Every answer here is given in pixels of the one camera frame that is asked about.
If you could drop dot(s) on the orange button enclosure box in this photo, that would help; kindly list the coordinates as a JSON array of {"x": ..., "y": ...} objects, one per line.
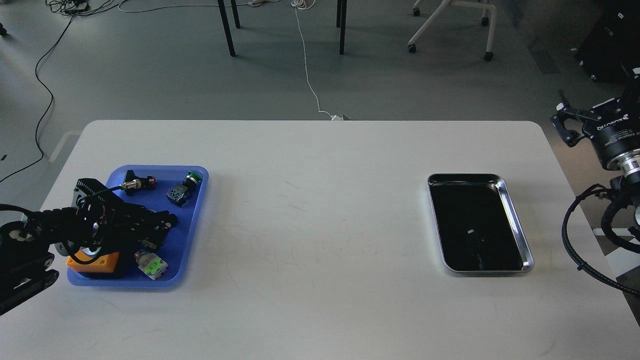
[{"x": 105, "y": 267}]

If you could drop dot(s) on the small black gear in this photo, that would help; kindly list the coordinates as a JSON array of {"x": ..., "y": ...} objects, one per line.
[{"x": 169, "y": 220}]

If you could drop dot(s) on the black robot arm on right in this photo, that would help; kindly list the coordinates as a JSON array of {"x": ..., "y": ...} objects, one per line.
[{"x": 623, "y": 191}]

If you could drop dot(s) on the white chair base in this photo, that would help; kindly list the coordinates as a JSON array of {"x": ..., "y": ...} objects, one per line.
[{"x": 440, "y": 27}]

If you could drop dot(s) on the silver metal tray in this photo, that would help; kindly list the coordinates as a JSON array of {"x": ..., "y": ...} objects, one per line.
[{"x": 478, "y": 228}]

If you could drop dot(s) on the black table leg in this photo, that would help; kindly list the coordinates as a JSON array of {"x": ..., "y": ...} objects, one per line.
[
  {"x": 341, "y": 16},
  {"x": 226, "y": 24}
]

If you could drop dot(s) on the blue plastic tray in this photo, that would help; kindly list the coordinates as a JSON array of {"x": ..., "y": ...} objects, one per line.
[{"x": 177, "y": 247}]

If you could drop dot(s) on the black equipment case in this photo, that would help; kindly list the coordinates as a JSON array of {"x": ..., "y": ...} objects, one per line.
[{"x": 613, "y": 44}]

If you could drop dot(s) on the black table leg left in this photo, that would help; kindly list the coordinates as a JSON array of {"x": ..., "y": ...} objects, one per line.
[{"x": 226, "y": 24}]

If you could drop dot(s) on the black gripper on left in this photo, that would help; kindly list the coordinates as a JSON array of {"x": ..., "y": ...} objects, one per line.
[{"x": 108, "y": 224}]

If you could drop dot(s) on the silver switch with green block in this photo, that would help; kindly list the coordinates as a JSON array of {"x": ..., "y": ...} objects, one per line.
[{"x": 150, "y": 264}]

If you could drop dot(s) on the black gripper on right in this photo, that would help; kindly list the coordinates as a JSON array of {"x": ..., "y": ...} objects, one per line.
[{"x": 617, "y": 135}]

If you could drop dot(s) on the green push button switch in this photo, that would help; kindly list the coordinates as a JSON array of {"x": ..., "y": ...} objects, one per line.
[{"x": 181, "y": 193}]

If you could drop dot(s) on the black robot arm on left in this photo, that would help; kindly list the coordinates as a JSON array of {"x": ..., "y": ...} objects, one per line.
[{"x": 25, "y": 250}]

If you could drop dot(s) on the black table leg right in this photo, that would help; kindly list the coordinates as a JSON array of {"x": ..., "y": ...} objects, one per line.
[{"x": 341, "y": 16}]

